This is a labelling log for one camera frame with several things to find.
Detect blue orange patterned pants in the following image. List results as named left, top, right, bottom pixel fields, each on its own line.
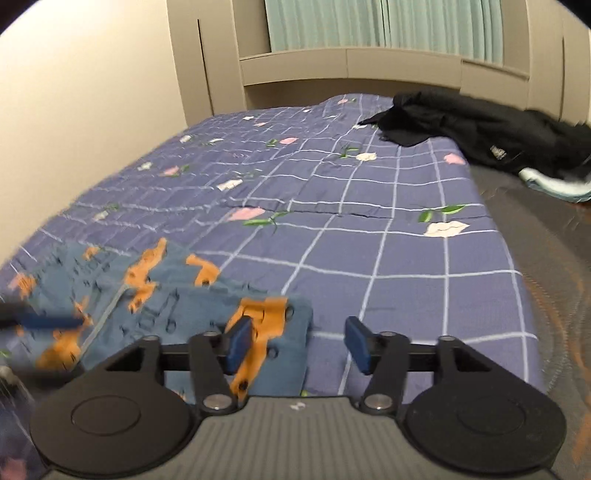
left=1, top=239, right=314, bottom=398

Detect black clothing pile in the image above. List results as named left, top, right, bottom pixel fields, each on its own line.
left=361, top=89, right=590, bottom=181

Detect purple checked floral bedspread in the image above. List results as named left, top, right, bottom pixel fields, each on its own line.
left=1, top=94, right=565, bottom=479

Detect grey quilted mattress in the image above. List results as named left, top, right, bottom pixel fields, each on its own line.
left=471, top=166, right=591, bottom=479

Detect light blue white cloth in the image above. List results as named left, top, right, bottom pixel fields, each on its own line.
left=518, top=168, right=591, bottom=203

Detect beige wardrobe headboard unit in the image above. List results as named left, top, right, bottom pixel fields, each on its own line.
left=167, top=1, right=590, bottom=124

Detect teal window curtain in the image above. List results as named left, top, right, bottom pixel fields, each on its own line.
left=266, top=0, right=504, bottom=64

